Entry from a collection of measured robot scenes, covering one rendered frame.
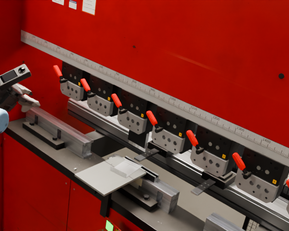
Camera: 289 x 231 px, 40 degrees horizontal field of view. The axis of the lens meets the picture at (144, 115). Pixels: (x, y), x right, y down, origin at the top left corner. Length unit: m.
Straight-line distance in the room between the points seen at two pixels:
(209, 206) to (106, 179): 1.83
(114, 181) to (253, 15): 0.87
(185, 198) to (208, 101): 2.04
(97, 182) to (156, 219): 0.30
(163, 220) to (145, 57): 0.69
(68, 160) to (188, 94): 0.80
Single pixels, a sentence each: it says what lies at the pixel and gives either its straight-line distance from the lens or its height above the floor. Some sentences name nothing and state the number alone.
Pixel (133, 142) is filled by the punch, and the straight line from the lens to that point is 1.81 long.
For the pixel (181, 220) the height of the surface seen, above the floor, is 0.87.
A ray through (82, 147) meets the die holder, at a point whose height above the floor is 0.94.
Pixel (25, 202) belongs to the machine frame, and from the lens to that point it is 2.45.
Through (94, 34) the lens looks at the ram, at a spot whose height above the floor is 1.52.
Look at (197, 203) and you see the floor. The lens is 3.44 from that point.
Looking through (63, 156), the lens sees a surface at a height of 0.87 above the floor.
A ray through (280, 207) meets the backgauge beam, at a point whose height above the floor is 0.98.
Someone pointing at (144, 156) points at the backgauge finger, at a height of 1.00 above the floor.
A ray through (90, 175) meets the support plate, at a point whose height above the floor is 1.00.
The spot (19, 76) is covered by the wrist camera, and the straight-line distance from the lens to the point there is 1.41.
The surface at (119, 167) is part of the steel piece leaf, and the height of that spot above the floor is 1.00.
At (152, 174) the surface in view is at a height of 0.99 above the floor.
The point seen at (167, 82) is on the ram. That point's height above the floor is 1.45.
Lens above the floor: 1.97
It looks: 24 degrees down
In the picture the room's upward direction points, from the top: 9 degrees clockwise
